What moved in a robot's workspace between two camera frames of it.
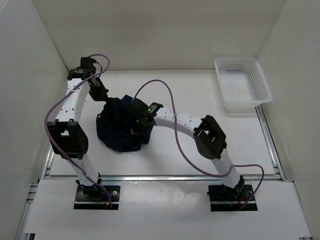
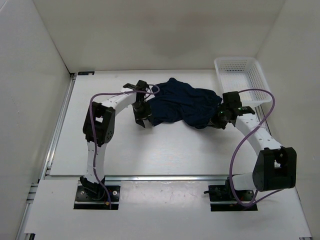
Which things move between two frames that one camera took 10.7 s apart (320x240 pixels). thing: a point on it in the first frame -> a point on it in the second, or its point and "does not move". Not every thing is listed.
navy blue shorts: (117, 128) -> (176, 101)
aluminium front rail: (76, 178) does not move
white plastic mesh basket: (243, 84) does not move
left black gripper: (102, 95) -> (146, 114)
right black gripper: (139, 130) -> (214, 121)
